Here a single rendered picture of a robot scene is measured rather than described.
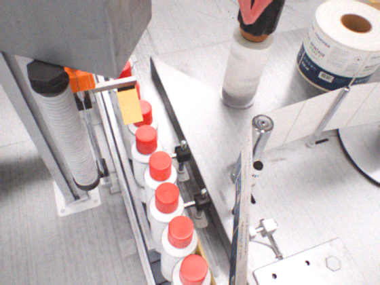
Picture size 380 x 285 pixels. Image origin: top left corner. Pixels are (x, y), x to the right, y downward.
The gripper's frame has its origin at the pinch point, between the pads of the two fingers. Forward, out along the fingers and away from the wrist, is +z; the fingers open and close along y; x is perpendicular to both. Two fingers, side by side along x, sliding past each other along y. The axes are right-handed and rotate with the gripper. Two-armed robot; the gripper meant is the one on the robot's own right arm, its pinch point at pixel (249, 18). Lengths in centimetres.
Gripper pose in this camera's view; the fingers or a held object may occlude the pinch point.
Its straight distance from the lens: 54.7
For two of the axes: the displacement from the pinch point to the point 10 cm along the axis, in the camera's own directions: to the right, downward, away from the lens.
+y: -3.7, -7.8, 5.0
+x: -9.3, 2.7, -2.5
